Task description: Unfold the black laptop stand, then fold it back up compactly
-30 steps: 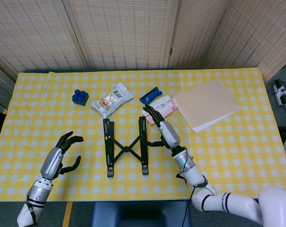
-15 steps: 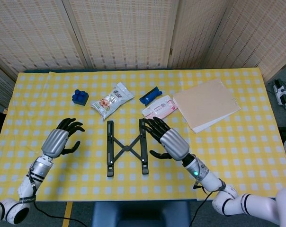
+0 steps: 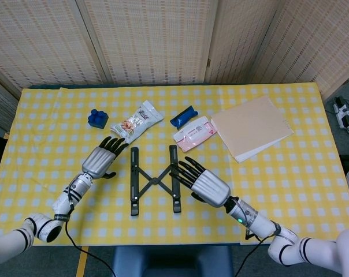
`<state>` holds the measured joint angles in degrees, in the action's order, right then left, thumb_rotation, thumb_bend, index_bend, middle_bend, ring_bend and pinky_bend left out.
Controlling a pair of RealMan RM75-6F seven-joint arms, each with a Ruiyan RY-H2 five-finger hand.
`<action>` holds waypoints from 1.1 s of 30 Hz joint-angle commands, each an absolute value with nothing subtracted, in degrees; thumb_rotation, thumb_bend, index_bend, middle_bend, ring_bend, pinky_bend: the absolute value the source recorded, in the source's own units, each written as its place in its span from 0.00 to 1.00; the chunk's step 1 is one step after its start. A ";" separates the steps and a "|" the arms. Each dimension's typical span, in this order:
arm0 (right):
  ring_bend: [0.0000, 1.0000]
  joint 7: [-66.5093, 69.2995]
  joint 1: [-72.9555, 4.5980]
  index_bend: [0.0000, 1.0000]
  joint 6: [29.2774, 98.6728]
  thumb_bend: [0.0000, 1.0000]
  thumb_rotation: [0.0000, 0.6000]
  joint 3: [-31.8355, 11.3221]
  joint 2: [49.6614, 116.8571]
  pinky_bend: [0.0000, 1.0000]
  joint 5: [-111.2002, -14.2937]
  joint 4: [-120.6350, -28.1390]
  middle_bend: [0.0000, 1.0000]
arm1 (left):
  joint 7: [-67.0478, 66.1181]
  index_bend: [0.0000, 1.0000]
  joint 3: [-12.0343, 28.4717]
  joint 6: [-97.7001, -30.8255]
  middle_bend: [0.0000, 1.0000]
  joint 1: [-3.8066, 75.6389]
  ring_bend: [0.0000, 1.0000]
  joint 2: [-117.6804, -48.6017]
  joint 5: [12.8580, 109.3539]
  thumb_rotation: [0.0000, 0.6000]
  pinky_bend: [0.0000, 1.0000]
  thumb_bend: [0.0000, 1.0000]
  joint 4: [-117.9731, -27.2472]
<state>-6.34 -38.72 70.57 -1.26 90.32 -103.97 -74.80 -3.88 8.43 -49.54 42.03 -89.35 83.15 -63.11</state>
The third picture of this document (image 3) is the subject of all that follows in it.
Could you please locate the brass screen hinge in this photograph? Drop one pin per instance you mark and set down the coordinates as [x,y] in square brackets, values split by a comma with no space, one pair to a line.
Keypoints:
[208,62]

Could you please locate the blue rolled pouch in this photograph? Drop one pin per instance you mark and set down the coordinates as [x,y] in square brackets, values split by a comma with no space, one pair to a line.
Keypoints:
[182,116]

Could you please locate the white nut snack bag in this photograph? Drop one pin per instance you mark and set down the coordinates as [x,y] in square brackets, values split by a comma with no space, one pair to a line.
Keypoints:
[135,122]

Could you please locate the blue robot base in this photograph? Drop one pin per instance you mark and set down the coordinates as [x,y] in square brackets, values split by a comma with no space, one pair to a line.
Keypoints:
[171,261]

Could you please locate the blue toy building block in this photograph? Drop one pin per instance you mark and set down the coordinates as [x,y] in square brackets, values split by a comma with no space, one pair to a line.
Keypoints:
[98,121]

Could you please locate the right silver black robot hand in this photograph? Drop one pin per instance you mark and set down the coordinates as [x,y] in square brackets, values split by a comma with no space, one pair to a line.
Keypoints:
[212,186]

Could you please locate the beige woven folding screen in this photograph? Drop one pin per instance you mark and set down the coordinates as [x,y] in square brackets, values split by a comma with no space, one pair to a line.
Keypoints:
[151,40]

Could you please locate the white paper sheets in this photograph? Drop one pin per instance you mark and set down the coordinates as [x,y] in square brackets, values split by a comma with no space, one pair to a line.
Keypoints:
[246,157]

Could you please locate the pink wet wipes pack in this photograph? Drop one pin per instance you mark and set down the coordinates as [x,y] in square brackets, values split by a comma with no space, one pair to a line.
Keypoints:
[194,134]

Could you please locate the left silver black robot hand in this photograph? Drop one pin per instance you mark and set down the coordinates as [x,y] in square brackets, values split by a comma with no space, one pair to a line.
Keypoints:
[99,161]

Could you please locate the black folding laptop stand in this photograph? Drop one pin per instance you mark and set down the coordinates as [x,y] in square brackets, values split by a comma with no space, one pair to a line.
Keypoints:
[152,181]

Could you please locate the yellow white checkered tablecloth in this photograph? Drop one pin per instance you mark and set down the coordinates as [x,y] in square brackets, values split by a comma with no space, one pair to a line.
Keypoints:
[47,150]

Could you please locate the white power strip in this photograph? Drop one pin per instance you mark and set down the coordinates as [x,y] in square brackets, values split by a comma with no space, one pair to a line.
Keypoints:
[342,114]

